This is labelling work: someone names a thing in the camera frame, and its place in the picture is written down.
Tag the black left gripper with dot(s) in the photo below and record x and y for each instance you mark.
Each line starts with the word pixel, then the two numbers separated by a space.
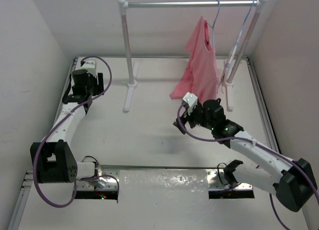
pixel 99 88

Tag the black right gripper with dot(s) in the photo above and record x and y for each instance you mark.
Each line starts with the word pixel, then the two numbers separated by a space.
pixel 185 117

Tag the pink t shirt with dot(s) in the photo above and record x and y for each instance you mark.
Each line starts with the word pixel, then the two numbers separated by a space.
pixel 200 76

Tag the blue wire hanger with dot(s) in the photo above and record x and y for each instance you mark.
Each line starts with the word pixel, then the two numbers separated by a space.
pixel 214 23

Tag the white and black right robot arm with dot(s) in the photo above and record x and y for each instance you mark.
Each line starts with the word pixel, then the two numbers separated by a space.
pixel 291 182

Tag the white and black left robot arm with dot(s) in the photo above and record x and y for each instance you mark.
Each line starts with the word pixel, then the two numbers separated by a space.
pixel 56 163

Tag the white front cover panel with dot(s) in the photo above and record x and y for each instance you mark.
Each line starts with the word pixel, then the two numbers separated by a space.
pixel 162 200

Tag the white clothes rack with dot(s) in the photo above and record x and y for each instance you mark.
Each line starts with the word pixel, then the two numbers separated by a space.
pixel 124 5

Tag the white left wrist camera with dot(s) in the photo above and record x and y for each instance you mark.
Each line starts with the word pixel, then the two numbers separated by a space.
pixel 91 66

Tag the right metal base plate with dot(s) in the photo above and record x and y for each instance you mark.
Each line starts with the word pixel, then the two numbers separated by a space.
pixel 217 182

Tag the metal base plate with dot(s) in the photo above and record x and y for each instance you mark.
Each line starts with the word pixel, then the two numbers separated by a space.
pixel 110 182
pixel 217 182

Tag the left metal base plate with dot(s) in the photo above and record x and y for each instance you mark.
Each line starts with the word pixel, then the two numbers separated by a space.
pixel 110 182

